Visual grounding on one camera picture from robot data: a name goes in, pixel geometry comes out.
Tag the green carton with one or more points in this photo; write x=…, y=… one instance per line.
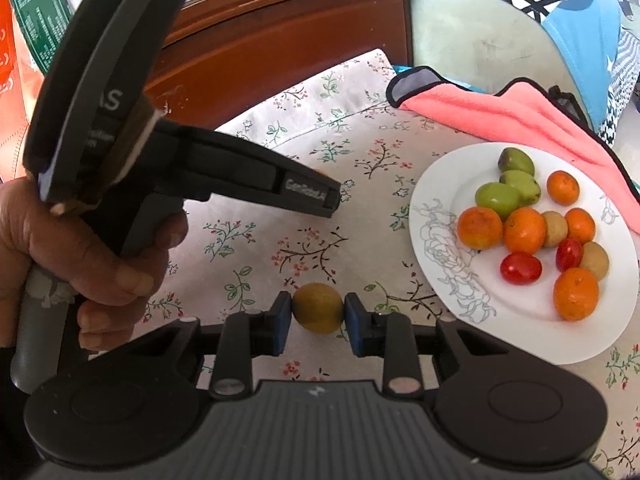
x=37, y=10

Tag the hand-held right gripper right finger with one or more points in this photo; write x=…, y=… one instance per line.
x=352, y=326

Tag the red cherry tomato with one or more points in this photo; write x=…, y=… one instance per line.
x=569, y=254
x=521, y=268

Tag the person's left hand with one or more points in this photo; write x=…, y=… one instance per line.
x=100, y=280

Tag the white plate with grey print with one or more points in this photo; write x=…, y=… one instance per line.
x=525, y=330

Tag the blue printed pillow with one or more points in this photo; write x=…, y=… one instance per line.
x=585, y=20

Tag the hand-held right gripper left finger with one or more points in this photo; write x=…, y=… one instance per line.
x=283, y=322

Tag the pink towel with black edging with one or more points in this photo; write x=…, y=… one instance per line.
x=500, y=110

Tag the floral printed cloth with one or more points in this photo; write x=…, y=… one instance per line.
x=280, y=240

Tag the brown wooden headboard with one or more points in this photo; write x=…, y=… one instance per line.
x=280, y=30

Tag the houndstooth patterned cloth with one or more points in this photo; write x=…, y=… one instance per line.
x=622, y=90

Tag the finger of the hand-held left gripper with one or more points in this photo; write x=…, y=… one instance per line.
x=300, y=191

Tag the yellow-brown round fruit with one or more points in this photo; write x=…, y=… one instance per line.
x=596, y=261
x=556, y=229
x=318, y=307

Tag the green jujube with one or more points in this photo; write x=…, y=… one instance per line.
x=516, y=161
x=495, y=196
x=522, y=185

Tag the orange carton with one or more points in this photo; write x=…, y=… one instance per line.
x=15, y=90

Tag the grey-green cushion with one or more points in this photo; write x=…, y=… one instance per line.
x=465, y=30

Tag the orange mandarin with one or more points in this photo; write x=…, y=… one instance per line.
x=562, y=187
x=575, y=294
x=480, y=227
x=581, y=225
x=525, y=231

